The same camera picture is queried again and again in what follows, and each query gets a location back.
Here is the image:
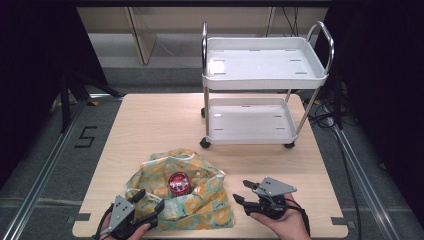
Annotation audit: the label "bundle of black floor cables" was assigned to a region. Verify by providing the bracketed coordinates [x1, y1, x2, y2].
[308, 74, 366, 240]

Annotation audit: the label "black hanging cables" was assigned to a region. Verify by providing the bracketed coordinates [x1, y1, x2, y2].
[281, 6, 300, 38]

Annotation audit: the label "red round can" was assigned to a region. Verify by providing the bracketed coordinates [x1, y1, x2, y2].
[167, 171, 192, 196]

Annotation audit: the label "black metal stand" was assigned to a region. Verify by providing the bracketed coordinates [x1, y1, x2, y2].
[59, 68, 125, 134]

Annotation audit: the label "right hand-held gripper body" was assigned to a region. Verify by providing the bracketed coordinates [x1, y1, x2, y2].
[244, 176, 298, 221]

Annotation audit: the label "white two-tier trolley cart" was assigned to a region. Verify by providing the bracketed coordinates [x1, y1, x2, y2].
[200, 20, 335, 150]

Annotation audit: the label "aluminium floor rail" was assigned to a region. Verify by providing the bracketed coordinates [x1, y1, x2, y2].
[0, 94, 125, 240]
[328, 116, 403, 240]

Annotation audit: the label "person's right hand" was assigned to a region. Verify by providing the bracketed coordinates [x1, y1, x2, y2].
[249, 194, 313, 240]

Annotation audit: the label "fruit print cloth bag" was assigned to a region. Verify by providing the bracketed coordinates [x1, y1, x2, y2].
[124, 148, 236, 232]

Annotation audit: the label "black cable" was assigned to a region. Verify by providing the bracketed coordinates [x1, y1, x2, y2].
[283, 199, 312, 236]
[94, 203, 115, 240]

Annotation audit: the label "light wooden cabinet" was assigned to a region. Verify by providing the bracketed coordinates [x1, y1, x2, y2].
[76, 6, 329, 66]

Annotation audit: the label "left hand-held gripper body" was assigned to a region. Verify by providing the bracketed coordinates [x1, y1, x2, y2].
[108, 195, 160, 239]

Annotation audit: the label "person's left hand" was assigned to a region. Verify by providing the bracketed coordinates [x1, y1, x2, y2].
[99, 213, 152, 240]

